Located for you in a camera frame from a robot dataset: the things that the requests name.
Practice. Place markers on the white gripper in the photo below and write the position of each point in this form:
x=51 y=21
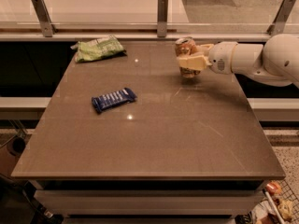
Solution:
x=221 y=58

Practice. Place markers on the orange soda can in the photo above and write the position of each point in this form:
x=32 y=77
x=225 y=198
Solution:
x=186 y=46

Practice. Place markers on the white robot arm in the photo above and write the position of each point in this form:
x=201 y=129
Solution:
x=276 y=63

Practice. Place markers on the green chip bag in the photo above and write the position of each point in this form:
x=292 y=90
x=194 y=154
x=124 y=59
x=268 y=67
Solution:
x=98 y=49

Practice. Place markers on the blue snack bar wrapper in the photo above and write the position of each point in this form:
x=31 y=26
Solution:
x=113 y=99

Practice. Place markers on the middle metal railing bracket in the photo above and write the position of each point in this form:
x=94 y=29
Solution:
x=162 y=15

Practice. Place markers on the metal railing bracket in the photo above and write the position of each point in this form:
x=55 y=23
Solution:
x=162 y=15
x=278 y=24
x=47 y=28

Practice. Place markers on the right metal railing bracket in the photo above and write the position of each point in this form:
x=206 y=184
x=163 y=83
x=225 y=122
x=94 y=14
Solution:
x=278 y=24

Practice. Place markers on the wire basket with snacks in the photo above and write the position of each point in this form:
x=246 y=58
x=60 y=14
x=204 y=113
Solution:
x=279 y=206

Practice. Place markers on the left metal railing bracket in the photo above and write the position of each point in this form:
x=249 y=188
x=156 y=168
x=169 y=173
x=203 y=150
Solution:
x=47 y=28

